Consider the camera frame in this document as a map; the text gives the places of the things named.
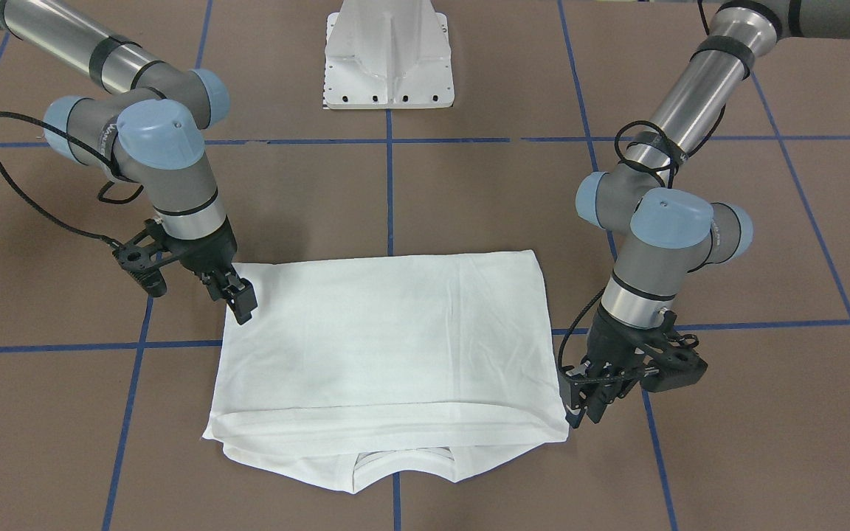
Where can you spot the white long sleeve t-shirt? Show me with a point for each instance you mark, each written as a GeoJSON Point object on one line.
{"type": "Point", "coordinates": [352, 370]}

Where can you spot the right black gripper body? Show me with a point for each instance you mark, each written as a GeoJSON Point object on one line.
{"type": "Point", "coordinates": [207, 254]}

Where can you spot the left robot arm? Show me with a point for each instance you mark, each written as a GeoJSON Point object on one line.
{"type": "Point", "coordinates": [669, 233]}

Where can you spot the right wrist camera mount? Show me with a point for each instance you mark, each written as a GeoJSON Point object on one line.
{"type": "Point", "coordinates": [142, 257]}

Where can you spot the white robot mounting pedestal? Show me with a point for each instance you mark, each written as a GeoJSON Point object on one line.
{"type": "Point", "coordinates": [388, 55]}

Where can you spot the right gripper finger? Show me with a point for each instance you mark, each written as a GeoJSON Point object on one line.
{"type": "Point", "coordinates": [240, 296]}
{"type": "Point", "coordinates": [223, 283]}

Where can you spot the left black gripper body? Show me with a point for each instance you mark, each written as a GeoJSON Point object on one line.
{"type": "Point", "coordinates": [612, 341]}

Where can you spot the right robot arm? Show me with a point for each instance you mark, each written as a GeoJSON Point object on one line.
{"type": "Point", "coordinates": [149, 133]}

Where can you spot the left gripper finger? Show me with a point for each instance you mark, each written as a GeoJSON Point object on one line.
{"type": "Point", "coordinates": [606, 393]}
{"type": "Point", "coordinates": [574, 386]}

